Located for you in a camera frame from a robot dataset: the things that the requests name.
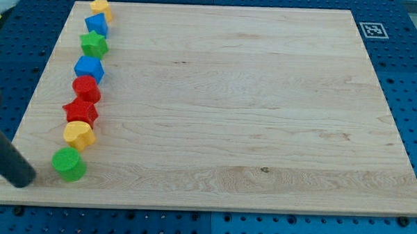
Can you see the yellow heart block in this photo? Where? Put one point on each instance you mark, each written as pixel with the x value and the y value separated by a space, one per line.
pixel 79 135

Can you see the red cylinder block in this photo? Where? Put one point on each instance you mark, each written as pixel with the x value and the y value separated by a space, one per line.
pixel 86 88

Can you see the white fiducial marker tag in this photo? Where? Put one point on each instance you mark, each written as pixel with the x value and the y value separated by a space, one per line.
pixel 373 30

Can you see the wooden board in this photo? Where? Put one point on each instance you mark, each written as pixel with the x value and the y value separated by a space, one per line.
pixel 233 109

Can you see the green star block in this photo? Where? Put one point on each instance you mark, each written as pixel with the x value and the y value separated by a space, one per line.
pixel 94 45

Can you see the red star block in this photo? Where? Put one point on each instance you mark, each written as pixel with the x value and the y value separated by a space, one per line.
pixel 80 110

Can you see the yellow hexagon block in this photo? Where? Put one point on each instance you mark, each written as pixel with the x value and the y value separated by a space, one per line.
pixel 101 6

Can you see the blue pentagon block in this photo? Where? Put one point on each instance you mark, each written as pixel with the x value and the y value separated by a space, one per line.
pixel 92 66

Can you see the green cylinder block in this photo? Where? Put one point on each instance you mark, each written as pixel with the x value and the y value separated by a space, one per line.
pixel 68 163

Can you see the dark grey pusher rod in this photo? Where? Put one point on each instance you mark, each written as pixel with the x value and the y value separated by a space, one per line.
pixel 13 165

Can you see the blue cube block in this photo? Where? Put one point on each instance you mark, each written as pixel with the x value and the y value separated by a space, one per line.
pixel 97 23

